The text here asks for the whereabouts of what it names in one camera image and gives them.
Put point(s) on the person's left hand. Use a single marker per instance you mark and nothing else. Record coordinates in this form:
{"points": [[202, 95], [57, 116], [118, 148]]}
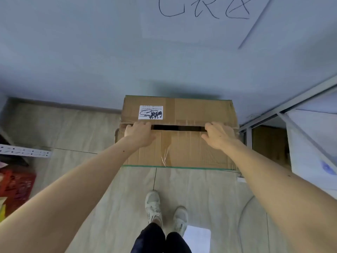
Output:
{"points": [[139, 134]]}

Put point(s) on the person's right hand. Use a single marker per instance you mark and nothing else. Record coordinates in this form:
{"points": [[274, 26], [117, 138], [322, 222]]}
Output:
{"points": [[218, 137]]}

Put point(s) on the brown cardboard box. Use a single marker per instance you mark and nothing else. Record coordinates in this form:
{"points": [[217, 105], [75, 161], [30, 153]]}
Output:
{"points": [[184, 150]]}

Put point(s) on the person's left forearm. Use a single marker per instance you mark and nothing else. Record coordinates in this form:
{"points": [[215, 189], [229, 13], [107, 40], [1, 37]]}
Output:
{"points": [[65, 202]]}

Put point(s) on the person's right forearm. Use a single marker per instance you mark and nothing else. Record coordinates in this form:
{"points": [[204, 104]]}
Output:
{"points": [[276, 197]]}

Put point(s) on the person's left white shoe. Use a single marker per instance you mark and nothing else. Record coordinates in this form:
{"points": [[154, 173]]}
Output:
{"points": [[153, 208]]}

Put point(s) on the person's white shoe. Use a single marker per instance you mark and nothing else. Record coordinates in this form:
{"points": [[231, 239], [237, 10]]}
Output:
{"points": [[153, 208], [180, 221]]}

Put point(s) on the person's right white shoe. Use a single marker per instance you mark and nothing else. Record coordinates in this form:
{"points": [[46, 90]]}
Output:
{"points": [[180, 221]]}

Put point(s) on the person's left leg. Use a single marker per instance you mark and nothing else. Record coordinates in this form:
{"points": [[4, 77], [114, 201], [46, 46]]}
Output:
{"points": [[148, 239]]}

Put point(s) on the person's leg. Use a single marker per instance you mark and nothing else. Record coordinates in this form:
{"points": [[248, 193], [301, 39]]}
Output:
{"points": [[177, 243], [148, 239]]}

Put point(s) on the person's right leg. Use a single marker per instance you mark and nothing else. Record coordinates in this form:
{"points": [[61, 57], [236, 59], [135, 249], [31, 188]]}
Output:
{"points": [[177, 243]]}

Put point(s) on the grey perforated metal shelf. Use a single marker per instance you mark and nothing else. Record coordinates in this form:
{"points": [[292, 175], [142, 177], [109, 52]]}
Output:
{"points": [[26, 152]]}

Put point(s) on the red plastic basket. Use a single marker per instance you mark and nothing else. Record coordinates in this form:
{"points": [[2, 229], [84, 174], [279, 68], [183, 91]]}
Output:
{"points": [[18, 187]]}

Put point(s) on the handwritten white paper wall sign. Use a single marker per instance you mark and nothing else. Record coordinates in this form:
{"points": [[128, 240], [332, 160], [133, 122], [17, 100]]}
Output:
{"points": [[210, 31]]}

